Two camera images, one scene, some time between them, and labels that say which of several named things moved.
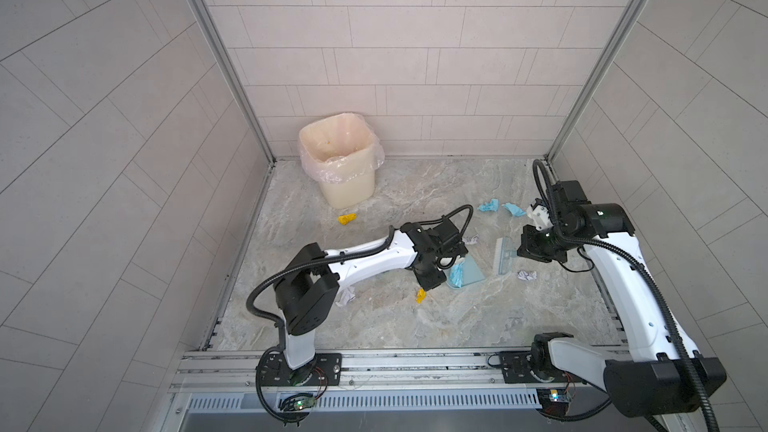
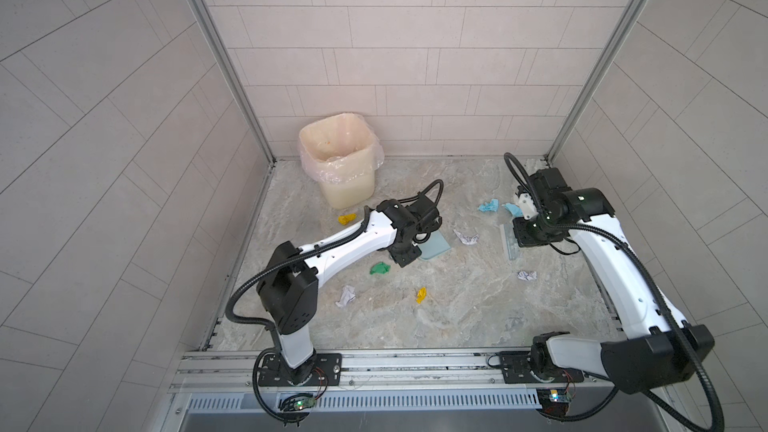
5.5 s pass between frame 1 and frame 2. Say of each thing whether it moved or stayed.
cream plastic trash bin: stayed
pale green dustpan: moved
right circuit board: stayed
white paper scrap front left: stayed
